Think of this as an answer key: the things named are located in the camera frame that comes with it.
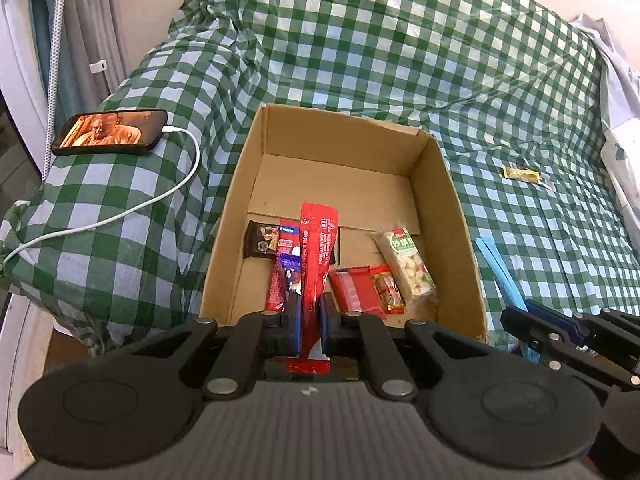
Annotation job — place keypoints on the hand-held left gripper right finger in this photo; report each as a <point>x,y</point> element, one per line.
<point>326,322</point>

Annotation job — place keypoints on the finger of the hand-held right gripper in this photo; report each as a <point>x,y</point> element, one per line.
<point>530,332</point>
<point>555,317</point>

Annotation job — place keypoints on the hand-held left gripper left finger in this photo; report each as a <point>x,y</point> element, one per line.
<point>295,322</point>

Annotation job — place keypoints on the large red snack packet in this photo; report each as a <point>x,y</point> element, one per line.
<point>275,287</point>

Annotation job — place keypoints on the red square snack packet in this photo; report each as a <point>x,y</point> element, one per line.
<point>352,290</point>

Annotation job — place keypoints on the purple snack packet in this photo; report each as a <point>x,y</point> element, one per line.
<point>290,272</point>

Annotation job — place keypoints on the long red stick packet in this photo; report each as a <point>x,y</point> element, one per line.
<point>317,260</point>

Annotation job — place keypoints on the small red gold snack bar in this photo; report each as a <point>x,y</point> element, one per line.
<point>387,290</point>

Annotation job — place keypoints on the light blue snack packet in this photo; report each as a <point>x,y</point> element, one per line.
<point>495,265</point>

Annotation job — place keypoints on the brown cardboard box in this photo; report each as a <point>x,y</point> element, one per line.
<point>340,175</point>

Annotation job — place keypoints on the brown snack packet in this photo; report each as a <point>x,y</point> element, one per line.
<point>260,240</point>

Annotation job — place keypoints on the green white nut bar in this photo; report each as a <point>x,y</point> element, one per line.
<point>407,265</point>

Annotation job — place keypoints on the white printed cloth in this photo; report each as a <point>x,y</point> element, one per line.
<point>622,135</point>

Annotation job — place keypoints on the black smartphone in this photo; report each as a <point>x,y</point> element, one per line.
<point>107,131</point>

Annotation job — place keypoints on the green checked blanket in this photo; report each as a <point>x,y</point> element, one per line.
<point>375,35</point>

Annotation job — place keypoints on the white curtain clip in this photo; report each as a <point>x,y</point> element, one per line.
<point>98,65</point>

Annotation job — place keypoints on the grey curtain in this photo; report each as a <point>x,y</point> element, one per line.
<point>95,20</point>

